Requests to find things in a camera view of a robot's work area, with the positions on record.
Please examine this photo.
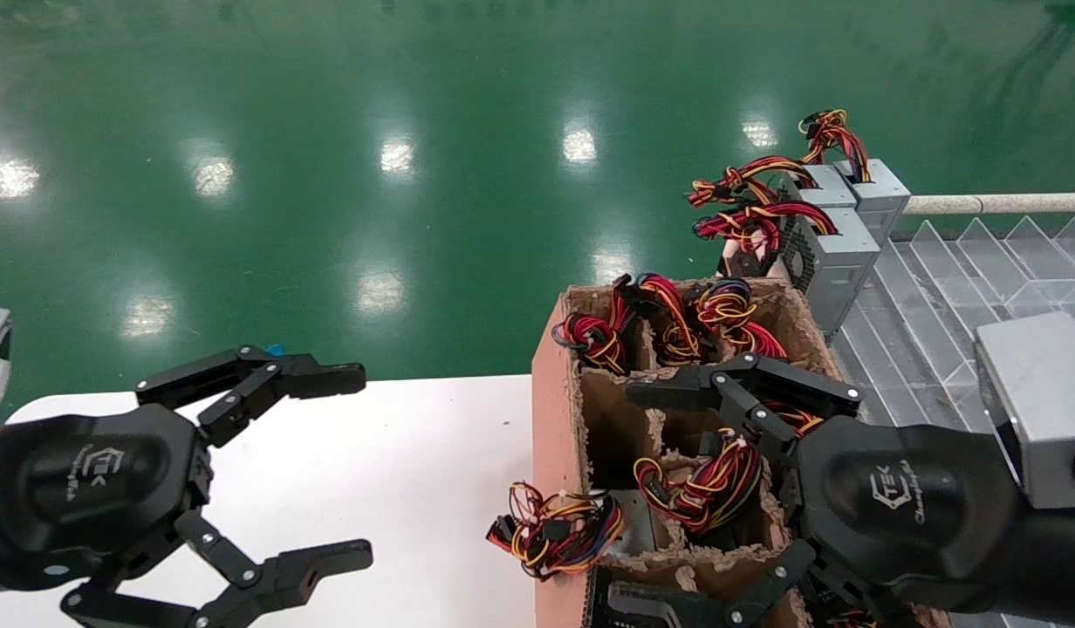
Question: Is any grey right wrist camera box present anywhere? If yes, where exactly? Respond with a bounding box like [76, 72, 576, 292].
[974, 312, 1075, 511]

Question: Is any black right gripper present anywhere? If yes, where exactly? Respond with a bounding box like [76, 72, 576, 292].
[625, 352, 1075, 625]

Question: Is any clear acrylic divider tray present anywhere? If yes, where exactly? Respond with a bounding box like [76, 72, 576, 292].
[830, 214, 1075, 628]

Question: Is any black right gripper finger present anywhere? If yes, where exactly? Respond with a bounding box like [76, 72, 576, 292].
[606, 539, 822, 628]

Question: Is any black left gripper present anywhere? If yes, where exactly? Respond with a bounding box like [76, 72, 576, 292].
[0, 345, 374, 628]

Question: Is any wire bundle outside box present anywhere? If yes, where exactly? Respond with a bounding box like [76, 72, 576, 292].
[487, 482, 665, 583]

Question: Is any cardboard box with dividers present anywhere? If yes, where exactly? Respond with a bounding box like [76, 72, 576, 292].
[531, 277, 953, 628]

